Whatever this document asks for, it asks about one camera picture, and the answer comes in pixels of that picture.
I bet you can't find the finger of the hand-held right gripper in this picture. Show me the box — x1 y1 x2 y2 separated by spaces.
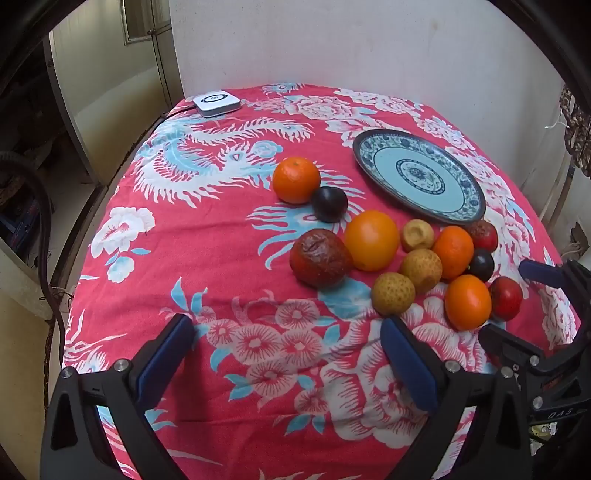
518 259 591 324
478 324 546 371

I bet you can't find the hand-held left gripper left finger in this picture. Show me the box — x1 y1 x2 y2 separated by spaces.
41 314 195 480

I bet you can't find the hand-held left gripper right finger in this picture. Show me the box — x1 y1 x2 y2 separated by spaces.
379 316 539 480

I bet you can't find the shiny red apple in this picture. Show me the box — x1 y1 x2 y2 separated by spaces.
488 277 524 321

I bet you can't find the dark purple plum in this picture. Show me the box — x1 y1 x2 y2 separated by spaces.
468 248 495 282
310 186 349 223

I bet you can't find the dull red apple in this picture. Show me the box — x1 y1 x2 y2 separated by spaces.
468 220 499 252

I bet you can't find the speckled yellow pear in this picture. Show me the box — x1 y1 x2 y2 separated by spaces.
372 272 416 317
400 248 443 294

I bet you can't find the dented small yellow pear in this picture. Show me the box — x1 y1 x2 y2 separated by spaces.
400 219 435 253

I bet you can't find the large yellowish orange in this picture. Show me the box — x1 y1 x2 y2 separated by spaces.
344 210 400 272

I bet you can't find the wrinkled brown-red apple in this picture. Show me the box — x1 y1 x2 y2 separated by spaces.
289 228 354 290

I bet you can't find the blue patterned ceramic plate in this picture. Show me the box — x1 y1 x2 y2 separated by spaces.
353 129 487 225

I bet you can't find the small dark orange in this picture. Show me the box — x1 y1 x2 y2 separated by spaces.
272 157 321 205

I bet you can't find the red floral tablecloth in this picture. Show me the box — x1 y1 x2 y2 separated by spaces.
62 83 583 480

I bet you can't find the white square device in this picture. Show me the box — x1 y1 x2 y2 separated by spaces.
192 92 242 117

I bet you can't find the brown braided rope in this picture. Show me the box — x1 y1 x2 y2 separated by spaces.
558 85 591 178

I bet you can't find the thin black device cable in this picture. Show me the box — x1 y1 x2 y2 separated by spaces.
161 104 197 123

